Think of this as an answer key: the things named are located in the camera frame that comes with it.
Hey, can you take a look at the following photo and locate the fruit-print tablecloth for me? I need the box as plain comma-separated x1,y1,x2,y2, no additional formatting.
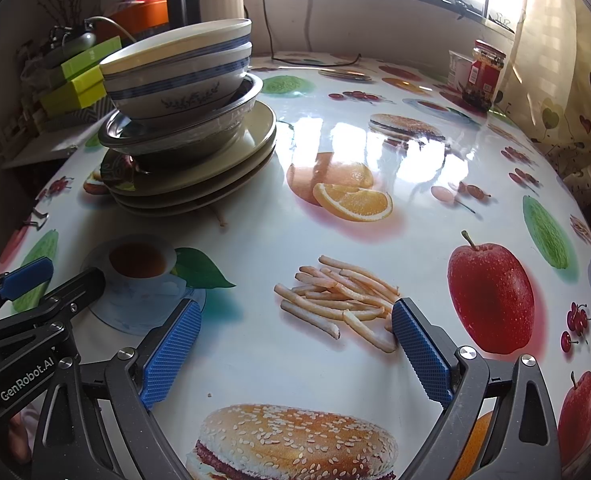
0,52,591,480

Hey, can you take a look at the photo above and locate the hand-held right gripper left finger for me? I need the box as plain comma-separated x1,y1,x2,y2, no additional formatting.
30,297,204,480

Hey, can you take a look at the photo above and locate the woven basket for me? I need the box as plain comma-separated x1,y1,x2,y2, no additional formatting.
23,97,119,133

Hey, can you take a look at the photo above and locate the red-lidded glass jar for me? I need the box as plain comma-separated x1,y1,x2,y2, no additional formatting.
461,39,506,111

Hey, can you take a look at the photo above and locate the white cable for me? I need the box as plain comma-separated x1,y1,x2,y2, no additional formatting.
301,0,316,55

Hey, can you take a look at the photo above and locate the cream yellow plate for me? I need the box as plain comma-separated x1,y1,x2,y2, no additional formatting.
113,150,276,218
100,100,278,197
110,135,278,208

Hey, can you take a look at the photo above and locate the orange box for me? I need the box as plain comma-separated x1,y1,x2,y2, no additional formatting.
108,0,170,43

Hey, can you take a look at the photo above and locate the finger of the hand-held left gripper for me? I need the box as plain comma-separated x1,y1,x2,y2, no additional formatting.
0,266,107,333
0,256,55,328

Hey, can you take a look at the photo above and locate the black cable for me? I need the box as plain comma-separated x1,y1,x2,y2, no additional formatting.
260,0,363,68

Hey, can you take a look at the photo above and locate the white plastic tub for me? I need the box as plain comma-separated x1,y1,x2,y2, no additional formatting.
447,50,476,91

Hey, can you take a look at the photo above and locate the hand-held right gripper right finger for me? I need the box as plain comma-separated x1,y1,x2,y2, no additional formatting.
390,297,562,480

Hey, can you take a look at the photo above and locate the white blue-striped ceramic bowl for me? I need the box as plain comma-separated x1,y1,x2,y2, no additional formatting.
104,42,253,121
99,18,253,92

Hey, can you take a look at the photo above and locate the dark grey gadget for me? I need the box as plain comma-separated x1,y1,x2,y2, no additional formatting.
48,30,98,58

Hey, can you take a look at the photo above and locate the stainless steel bowl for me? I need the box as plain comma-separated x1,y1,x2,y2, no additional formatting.
98,72,264,156

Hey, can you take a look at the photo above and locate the cream heart-print curtain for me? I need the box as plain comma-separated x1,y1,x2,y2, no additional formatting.
495,0,591,206

